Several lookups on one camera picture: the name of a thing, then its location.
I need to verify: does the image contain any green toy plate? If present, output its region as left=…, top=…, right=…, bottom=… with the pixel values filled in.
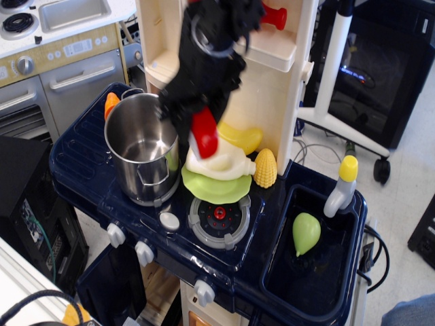
left=181, top=166, right=252, bottom=204

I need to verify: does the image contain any black computer case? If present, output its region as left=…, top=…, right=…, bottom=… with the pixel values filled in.
left=1, top=137, right=88, bottom=295

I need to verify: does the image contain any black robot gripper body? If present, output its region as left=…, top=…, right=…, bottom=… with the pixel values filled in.
left=158, top=6, right=247, bottom=116

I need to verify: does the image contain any grey and yellow toy faucet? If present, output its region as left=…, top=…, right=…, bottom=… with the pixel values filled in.
left=324, top=155, right=358, bottom=218

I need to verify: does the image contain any green toy pear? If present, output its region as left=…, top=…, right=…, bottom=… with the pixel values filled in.
left=292, top=213, right=321, bottom=257

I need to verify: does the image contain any black power cable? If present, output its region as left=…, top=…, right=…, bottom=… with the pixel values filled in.
left=355, top=223, right=391, bottom=295

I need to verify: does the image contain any black braided cable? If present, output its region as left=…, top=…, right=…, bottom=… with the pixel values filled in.
left=0, top=289, right=92, bottom=326

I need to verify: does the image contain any navy blue toy kitchen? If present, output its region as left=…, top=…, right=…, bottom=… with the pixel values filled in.
left=50, top=83, right=367, bottom=325

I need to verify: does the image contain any red toy ketchup bottle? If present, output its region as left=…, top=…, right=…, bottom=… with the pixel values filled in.
left=260, top=2, right=288, bottom=31

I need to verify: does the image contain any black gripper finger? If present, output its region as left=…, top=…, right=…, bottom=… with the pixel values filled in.
left=161, top=102, right=193, bottom=160
left=200, top=90, right=232, bottom=122

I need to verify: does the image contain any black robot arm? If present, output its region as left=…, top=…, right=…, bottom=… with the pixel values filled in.
left=159, top=1, right=265, bottom=160

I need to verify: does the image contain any yellow toy corn cob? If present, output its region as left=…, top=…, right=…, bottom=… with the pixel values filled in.
left=253, top=148, right=277, bottom=189

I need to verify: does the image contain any wooden toy stove oven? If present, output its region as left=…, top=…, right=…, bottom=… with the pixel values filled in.
left=1, top=1, right=136, bottom=141

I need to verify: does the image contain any red and white sushi toy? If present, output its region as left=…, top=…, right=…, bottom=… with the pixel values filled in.
left=189, top=106, right=218, bottom=159

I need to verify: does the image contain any white toy milk jug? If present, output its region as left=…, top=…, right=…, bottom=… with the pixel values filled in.
left=185, top=139, right=256, bottom=181

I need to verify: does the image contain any cream toy shelf tower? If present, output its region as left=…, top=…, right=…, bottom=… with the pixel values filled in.
left=136, top=0, right=319, bottom=175

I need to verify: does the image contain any yellow toy banana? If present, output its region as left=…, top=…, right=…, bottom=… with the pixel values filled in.
left=217, top=122, right=263, bottom=156

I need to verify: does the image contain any stainless steel pot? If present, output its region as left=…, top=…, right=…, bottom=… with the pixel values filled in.
left=104, top=90, right=180, bottom=207

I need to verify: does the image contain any orange toy carrot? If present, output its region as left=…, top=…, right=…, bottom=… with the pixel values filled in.
left=104, top=92, right=120, bottom=120

